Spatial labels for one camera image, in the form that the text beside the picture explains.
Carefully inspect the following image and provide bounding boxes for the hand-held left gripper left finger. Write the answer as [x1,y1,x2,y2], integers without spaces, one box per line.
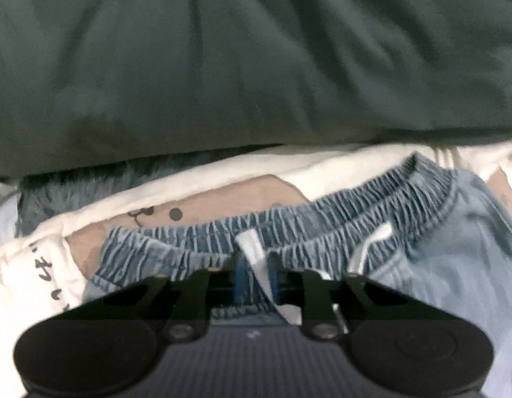
[88,257,250,341]

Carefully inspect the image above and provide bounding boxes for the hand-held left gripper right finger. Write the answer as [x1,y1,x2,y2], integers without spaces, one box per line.
[266,255,410,340]

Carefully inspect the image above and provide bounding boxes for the blue denim pants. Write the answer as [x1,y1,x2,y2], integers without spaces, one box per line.
[84,151,512,398]

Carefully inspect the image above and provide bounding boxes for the grey-blue fleece cloth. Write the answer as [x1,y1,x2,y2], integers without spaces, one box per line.
[15,149,256,237]

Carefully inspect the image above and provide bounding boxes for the dark green pillow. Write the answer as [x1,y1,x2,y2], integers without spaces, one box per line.
[0,0,512,183]

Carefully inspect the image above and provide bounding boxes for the cream bear print blanket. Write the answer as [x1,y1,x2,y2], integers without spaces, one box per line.
[0,137,512,324]

